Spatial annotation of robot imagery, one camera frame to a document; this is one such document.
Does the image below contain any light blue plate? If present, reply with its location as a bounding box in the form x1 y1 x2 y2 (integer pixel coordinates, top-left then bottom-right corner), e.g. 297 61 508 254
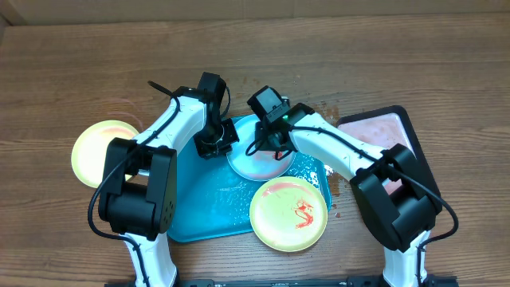
227 114 296 181

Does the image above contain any yellow plate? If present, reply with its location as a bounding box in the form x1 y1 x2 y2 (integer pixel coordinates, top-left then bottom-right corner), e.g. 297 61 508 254
71 120 139 188
249 176 328 253

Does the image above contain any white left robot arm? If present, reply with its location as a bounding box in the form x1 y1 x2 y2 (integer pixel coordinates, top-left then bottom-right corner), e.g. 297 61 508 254
88 78 238 286

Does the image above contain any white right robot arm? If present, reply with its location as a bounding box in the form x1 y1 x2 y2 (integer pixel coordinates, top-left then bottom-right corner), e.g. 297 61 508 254
245 104 443 286

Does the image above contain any blue plastic tray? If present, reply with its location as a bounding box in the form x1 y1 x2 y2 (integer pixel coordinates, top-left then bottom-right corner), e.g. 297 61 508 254
167 140 332 242

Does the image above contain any black tray with red water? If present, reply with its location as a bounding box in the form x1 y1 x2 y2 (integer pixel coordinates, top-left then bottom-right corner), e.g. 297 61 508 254
337 104 442 200

